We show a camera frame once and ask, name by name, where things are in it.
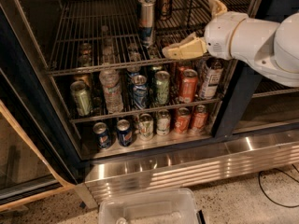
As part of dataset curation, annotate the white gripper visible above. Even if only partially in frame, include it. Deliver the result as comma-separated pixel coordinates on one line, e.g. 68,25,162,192
162,0,249,60

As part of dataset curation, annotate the orange brown can top shelf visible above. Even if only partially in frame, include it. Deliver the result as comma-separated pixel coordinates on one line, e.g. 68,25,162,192
156,0,172,21

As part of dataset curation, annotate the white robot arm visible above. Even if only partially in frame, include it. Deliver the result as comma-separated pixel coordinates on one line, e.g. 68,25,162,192
163,0,299,87

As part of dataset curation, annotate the orange can behind middle shelf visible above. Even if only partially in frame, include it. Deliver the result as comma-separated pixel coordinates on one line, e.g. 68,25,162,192
176,62,192,87

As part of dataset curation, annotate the orange can middle shelf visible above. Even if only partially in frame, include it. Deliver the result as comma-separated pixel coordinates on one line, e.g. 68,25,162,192
178,69,198,104

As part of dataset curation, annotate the tall silver blue energy can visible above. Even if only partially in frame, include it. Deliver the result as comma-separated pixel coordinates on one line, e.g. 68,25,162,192
137,0,156,48

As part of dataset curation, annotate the green can shelf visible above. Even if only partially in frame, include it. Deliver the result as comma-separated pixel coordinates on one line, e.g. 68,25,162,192
155,71,170,105
70,80,92,117

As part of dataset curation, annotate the blue silver can middle shelf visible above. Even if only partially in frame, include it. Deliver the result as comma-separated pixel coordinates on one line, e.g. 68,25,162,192
132,75,148,109

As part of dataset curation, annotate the orange can bottom right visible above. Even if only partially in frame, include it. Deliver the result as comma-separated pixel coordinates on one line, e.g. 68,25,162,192
191,105,208,132

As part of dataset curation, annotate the orange can bottom left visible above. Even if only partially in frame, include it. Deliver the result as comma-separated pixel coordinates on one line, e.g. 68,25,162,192
175,107,191,134

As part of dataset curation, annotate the white green can bottom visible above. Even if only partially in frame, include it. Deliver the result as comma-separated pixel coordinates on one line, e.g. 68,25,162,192
156,109,171,135

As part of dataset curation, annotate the silver green can bottom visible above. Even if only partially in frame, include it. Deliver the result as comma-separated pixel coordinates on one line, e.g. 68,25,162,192
138,114,153,141

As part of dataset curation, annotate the stainless steel fridge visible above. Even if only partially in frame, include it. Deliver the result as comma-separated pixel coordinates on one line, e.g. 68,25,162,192
0,0,299,208

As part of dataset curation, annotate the gold can behind green can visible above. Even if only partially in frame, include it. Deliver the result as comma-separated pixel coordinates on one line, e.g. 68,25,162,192
73,74,93,89

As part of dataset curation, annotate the blue pepsi can right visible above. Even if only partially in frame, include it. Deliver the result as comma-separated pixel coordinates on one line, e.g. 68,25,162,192
117,119,132,147

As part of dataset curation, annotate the blue pepsi can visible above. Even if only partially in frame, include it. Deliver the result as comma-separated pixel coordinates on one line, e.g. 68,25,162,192
117,119,132,147
93,122,111,148

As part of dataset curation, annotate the green can left middle shelf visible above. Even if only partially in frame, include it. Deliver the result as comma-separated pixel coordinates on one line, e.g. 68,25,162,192
70,80,92,117

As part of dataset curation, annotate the blue pepsi can left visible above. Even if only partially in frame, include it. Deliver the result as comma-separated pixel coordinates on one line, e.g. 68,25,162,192
93,122,111,148

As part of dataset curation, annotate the open glass fridge door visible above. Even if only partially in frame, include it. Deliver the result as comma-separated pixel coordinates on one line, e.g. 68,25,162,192
0,11,76,212

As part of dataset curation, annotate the white label glass bottle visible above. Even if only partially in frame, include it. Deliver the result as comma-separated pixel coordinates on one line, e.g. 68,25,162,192
199,57,223,100

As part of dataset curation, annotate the clear plastic water bottle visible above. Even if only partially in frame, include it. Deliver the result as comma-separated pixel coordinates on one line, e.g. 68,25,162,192
99,69,123,113

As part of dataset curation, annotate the clear plastic bin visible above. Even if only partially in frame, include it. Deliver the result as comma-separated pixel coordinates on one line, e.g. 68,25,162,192
98,189,199,224

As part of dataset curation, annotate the top wire fridge shelf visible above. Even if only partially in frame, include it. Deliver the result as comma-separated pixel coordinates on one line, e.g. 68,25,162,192
48,0,251,77

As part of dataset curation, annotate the black cable on floor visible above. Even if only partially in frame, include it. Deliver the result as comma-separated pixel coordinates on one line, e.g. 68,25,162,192
257,163,299,209

